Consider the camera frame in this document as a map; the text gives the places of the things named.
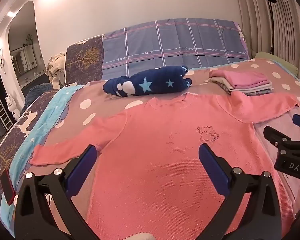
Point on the grey curtain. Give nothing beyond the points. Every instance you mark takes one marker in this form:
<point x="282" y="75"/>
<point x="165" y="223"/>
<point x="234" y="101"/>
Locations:
<point x="290" y="17"/>

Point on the beige clothes pile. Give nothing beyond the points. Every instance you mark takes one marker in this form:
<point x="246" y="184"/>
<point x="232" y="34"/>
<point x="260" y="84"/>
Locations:
<point x="55" y="70"/>

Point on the grey patterned folded garment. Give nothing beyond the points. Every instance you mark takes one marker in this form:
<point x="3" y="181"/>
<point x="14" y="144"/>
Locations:
<point x="255" y="91"/>

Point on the dark blue knit throw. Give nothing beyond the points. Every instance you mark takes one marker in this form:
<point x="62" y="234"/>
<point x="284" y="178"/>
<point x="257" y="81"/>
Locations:
<point x="38" y="92"/>

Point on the navy star-print blanket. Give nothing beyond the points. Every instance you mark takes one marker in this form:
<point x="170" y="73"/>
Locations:
<point x="150" y="82"/>

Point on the green pillow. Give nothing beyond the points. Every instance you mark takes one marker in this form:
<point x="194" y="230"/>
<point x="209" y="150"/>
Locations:
<point x="277" y="60"/>

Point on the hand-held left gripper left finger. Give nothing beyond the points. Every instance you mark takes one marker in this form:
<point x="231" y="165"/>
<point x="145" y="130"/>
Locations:
<point x="82" y="166"/>

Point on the red phone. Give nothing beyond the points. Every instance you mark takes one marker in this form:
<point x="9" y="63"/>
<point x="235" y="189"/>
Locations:
<point x="8" y="186"/>

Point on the white shelf rack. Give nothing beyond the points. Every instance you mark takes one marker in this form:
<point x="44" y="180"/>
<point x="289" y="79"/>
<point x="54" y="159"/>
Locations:
<point x="1" y="116"/>

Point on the pink polka-dot deer bedspread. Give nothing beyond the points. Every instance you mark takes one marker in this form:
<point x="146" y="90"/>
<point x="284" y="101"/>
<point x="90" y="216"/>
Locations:
<point x="70" y="110"/>

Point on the white cat figurine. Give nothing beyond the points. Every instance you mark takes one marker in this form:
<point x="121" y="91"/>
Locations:
<point x="11" y="105"/>

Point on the stack of folded clothes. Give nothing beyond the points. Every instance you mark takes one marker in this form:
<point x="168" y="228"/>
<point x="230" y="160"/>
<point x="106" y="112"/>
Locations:
<point x="242" y="78"/>

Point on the dark tree-print cover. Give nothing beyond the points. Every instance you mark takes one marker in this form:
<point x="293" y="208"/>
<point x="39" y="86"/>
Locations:
<point x="85" y="57"/>

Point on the black floor lamp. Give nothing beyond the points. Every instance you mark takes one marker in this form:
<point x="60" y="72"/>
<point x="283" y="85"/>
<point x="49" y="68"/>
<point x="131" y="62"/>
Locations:
<point x="272" y="17"/>

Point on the light pink ribbed cloth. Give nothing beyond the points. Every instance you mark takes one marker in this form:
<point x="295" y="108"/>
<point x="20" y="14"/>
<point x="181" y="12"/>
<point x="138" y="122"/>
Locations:
<point x="267" y="155"/>

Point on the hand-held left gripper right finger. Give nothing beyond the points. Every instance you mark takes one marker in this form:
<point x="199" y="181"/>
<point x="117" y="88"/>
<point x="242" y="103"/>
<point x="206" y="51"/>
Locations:
<point x="213" y="165"/>

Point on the pink bear-print sweater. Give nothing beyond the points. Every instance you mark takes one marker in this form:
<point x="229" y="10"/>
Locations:
<point x="165" y="142"/>

